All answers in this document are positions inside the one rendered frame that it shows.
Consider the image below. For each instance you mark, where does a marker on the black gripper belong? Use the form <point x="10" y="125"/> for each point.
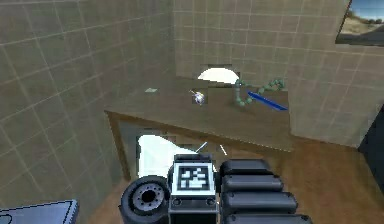
<point x="144" y="199"/>

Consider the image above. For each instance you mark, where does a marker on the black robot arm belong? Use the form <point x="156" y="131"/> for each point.
<point x="253" y="193"/>

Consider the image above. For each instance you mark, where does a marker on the white bin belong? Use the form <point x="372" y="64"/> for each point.
<point x="156" y="156"/>

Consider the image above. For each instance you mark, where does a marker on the brown wooden table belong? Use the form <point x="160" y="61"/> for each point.
<point x="200" y="120"/>

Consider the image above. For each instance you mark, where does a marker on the grey blue flat box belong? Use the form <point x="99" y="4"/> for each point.
<point x="40" y="213"/>

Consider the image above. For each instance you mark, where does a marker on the small grey flat object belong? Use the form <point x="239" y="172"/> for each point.
<point x="151" y="90"/>

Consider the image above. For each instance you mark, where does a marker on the small silver round object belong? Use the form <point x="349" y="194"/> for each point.
<point x="199" y="97"/>

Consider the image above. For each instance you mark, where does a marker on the white round bowl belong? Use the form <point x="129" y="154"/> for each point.
<point x="218" y="75"/>

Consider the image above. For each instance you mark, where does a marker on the blue pen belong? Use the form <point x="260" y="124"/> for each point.
<point x="266" y="101"/>

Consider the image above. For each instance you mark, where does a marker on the dark cupboard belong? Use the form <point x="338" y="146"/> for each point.
<point x="375" y="146"/>

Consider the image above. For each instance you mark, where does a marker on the window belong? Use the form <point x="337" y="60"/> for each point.
<point x="363" y="23"/>

